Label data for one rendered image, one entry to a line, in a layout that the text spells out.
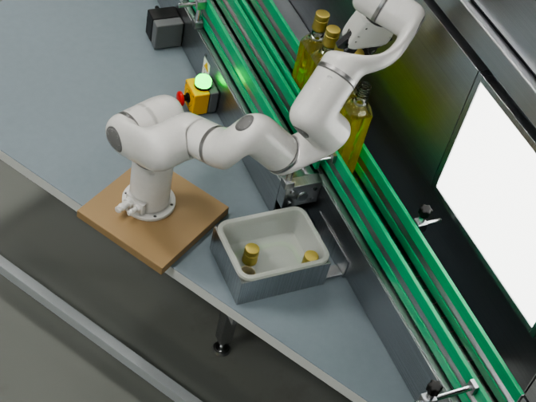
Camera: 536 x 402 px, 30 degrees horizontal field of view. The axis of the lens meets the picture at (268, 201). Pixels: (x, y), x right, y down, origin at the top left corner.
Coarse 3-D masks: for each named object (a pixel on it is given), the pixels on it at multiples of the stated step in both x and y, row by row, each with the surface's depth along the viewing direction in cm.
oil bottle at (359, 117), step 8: (344, 104) 225; (352, 104) 223; (368, 104) 224; (344, 112) 225; (352, 112) 223; (360, 112) 222; (368, 112) 224; (352, 120) 223; (360, 120) 224; (368, 120) 225; (352, 128) 225; (360, 128) 226; (352, 136) 227; (360, 136) 228; (344, 144) 229; (352, 144) 229; (360, 144) 231; (344, 152) 231; (352, 152) 232; (360, 152) 233; (344, 160) 233; (352, 160) 234; (352, 168) 237
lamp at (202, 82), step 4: (200, 76) 257; (204, 76) 257; (208, 76) 258; (196, 80) 257; (200, 80) 256; (204, 80) 256; (208, 80) 257; (196, 84) 257; (200, 84) 256; (204, 84) 256; (208, 84) 256; (196, 88) 257; (200, 88) 257; (204, 88) 257; (208, 88) 258
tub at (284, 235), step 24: (264, 216) 230; (288, 216) 234; (240, 240) 232; (264, 240) 234; (288, 240) 235; (312, 240) 230; (240, 264) 228; (264, 264) 229; (288, 264) 231; (312, 264) 222
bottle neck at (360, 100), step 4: (360, 84) 220; (364, 84) 221; (368, 84) 221; (360, 88) 219; (364, 88) 219; (368, 88) 220; (356, 92) 222; (360, 92) 220; (364, 92) 220; (368, 92) 220; (356, 96) 222; (360, 96) 221; (364, 96) 220; (368, 96) 222; (356, 100) 222; (360, 100) 222; (364, 100) 222; (360, 104) 222; (364, 104) 223
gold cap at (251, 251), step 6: (246, 246) 226; (252, 246) 226; (258, 246) 227; (246, 252) 225; (252, 252) 225; (258, 252) 226; (246, 258) 227; (252, 258) 226; (246, 264) 228; (252, 264) 228
